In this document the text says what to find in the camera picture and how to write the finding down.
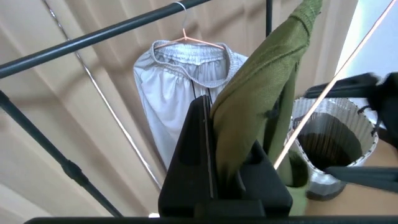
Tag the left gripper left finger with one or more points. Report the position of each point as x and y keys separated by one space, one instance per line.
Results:
x=186 y=174

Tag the green garment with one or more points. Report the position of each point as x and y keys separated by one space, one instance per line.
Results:
x=258 y=93

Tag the pink clothes hanger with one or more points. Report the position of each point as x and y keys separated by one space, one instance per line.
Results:
x=315 y=112
x=185 y=35

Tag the beige curtain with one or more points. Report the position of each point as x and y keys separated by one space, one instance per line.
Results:
x=118 y=68

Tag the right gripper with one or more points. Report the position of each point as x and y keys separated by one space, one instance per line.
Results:
x=388 y=102

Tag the white laundry basket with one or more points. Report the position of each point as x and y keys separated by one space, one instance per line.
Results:
x=342 y=105

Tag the pale grey shorts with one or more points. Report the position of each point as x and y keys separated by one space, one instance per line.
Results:
x=168 y=93

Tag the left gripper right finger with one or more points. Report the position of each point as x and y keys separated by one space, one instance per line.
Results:
x=267 y=189

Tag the black clothes rack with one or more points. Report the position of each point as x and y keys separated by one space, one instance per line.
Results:
x=93 y=38

